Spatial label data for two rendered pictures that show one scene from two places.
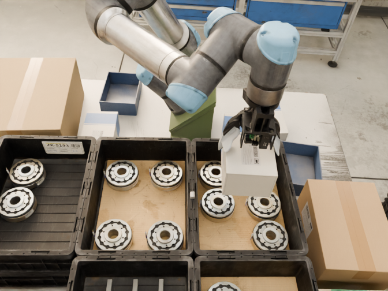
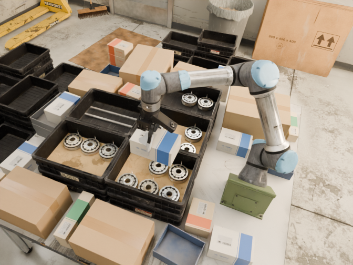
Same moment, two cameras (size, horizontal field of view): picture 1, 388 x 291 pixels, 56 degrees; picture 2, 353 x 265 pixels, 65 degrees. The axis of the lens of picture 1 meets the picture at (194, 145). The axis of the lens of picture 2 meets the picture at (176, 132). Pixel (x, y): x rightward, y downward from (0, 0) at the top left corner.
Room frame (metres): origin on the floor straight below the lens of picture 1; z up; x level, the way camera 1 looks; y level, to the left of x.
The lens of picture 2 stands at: (0.97, -0.89, 2.06)
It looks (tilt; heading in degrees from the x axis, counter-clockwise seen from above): 47 degrees down; 109
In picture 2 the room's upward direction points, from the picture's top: 5 degrees clockwise
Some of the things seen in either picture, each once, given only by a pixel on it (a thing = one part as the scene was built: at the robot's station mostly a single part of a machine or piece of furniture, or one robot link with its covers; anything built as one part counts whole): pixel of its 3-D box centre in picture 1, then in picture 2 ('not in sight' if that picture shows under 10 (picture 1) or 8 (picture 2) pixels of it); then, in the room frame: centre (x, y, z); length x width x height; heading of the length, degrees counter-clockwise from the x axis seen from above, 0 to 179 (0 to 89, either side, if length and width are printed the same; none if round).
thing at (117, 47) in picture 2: not in sight; (120, 48); (-0.14, 0.80, 0.89); 0.16 x 0.12 x 0.07; 176
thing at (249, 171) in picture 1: (246, 153); (155, 143); (0.61, -0.14, 1.09); 0.20 x 0.12 x 0.09; 2
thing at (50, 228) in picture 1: (38, 200); (187, 103); (0.56, 0.44, 0.87); 0.40 x 0.30 x 0.11; 5
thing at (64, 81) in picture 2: not in sight; (66, 91); (-0.73, 0.70, 0.31); 0.40 x 0.30 x 0.34; 91
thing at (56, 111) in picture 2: not in sight; (64, 108); (-0.12, 0.07, 0.85); 0.20 x 0.12 x 0.09; 90
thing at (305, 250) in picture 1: (243, 191); (153, 169); (0.61, -0.15, 0.92); 0.40 x 0.30 x 0.02; 5
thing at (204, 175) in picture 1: (215, 172); (178, 172); (0.72, -0.08, 0.86); 0.10 x 0.10 x 0.01
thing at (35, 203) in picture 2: not in sight; (30, 201); (0.11, -0.50, 0.78); 0.30 x 0.22 x 0.16; 2
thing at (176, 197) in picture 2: not in sight; (169, 194); (0.73, -0.22, 0.86); 0.10 x 0.10 x 0.01
